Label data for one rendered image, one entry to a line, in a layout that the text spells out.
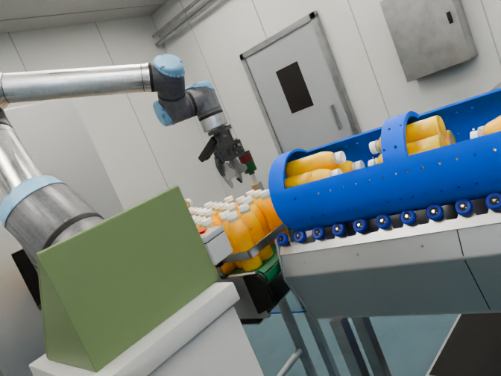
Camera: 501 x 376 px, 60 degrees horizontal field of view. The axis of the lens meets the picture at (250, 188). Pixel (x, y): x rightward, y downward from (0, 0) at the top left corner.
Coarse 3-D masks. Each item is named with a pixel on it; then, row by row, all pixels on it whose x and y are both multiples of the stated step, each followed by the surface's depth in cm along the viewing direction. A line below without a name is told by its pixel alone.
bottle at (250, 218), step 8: (240, 216) 159; (248, 216) 157; (256, 216) 158; (248, 224) 156; (256, 224) 157; (256, 232) 157; (264, 232) 159; (256, 240) 157; (264, 248) 158; (264, 256) 158
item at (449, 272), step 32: (352, 224) 149; (288, 256) 151; (320, 256) 143; (352, 256) 136; (384, 256) 129; (416, 256) 123; (448, 256) 118; (480, 256) 113; (320, 288) 148; (352, 288) 142; (384, 288) 135; (416, 288) 130; (448, 288) 124; (480, 288) 120
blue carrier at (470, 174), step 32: (480, 96) 120; (384, 128) 123; (448, 128) 132; (288, 160) 156; (352, 160) 153; (384, 160) 119; (416, 160) 114; (448, 160) 109; (480, 160) 105; (288, 192) 140; (320, 192) 133; (352, 192) 127; (384, 192) 122; (416, 192) 117; (448, 192) 114; (480, 192) 111; (288, 224) 146; (320, 224) 142
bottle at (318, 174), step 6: (300, 174) 145; (306, 174) 142; (312, 174) 140; (318, 174) 139; (324, 174) 138; (330, 174) 137; (288, 180) 147; (294, 180) 144; (300, 180) 143; (306, 180) 141; (312, 180) 139; (288, 186) 146; (294, 186) 144
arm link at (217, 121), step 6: (216, 114) 149; (222, 114) 151; (204, 120) 149; (210, 120) 149; (216, 120) 149; (222, 120) 150; (204, 126) 150; (210, 126) 149; (216, 126) 149; (222, 126) 151; (204, 132) 153
